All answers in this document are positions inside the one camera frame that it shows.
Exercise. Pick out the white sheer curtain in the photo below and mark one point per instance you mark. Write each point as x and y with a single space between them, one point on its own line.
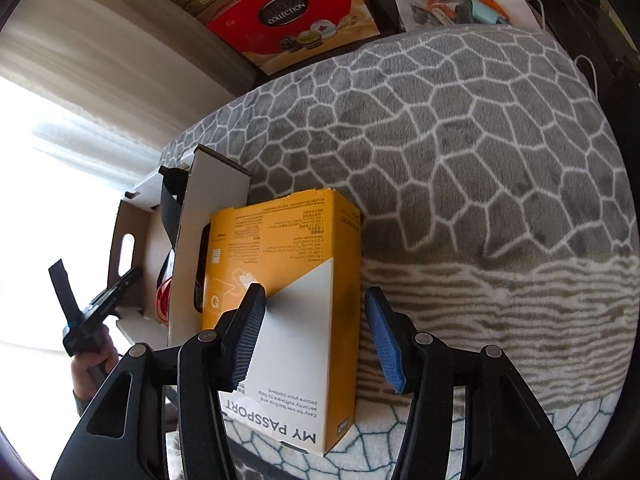
100 85

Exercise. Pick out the grey patterned fleece blanket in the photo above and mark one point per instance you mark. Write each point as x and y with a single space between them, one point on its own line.
450 160

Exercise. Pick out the red gift box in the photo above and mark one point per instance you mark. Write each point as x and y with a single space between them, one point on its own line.
235 20

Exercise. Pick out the teal item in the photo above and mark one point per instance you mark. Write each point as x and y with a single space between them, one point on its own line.
487 14

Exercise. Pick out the clear plastic bag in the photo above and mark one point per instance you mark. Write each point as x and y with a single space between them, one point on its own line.
417 7

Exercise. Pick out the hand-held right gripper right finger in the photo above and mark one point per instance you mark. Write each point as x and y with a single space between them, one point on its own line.
385 340

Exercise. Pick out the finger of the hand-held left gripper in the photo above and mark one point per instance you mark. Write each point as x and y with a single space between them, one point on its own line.
62 290
122 282

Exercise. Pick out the person's left hand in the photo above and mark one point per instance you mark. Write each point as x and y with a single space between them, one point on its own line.
102 360

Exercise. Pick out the large cardboard box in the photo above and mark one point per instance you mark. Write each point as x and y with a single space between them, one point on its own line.
215 185

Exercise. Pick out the yellow and white box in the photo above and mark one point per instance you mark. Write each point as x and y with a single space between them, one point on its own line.
300 270

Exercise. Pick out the red and white item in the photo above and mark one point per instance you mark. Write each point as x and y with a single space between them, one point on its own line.
162 295

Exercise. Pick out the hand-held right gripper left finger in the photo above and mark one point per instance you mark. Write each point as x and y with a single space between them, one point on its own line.
250 330

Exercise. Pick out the white paper sheet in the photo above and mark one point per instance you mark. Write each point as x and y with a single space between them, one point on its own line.
517 5

